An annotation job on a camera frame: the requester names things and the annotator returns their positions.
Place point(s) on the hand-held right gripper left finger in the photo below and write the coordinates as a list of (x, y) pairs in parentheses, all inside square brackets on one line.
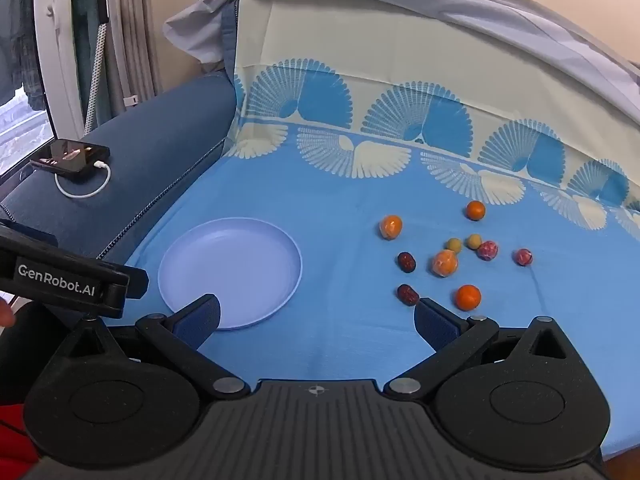
[(200, 319)]

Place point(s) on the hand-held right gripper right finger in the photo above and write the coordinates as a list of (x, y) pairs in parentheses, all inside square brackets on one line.
[(434, 325)]

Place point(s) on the red date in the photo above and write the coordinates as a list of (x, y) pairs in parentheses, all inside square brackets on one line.
[(407, 294), (406, 261)]

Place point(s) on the light purple plate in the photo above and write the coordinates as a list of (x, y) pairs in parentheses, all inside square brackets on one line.
[(230, 265)]

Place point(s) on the plastic-wrapped orange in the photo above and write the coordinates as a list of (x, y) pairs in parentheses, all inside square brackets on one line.
[(445, 263), (390, 226)]

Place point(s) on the red fruit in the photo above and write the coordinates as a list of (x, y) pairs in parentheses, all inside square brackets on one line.
[(488, 250), (523, 257)]

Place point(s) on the person's left hand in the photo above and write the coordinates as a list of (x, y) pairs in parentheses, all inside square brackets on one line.
[(5, 314)]

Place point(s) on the small orange fruit lower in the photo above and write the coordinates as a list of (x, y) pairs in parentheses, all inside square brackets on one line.
[(468, 297)]

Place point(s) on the small green fruit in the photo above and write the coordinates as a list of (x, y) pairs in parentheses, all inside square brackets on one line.
[(453, 245), (473, 241)]

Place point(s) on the black phone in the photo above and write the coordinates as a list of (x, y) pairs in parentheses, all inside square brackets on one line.
[(70, 156)]

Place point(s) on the small bare orange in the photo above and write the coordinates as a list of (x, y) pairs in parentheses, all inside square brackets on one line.
[(475, 210)]

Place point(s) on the person's red clothing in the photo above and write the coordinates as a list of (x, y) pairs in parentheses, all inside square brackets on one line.
[(15, 435)]

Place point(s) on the blue fan-print cloth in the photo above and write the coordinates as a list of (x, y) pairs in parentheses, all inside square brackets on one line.
[(325, 185)]

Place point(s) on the white tag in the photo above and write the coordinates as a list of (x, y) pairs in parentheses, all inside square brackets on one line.
[(130, 100)]

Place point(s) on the white ribbed curtain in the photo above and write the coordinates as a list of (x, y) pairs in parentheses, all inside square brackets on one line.
[(132, 30)]

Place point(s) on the white window frame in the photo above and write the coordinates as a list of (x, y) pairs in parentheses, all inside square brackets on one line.
[(60, 60)]

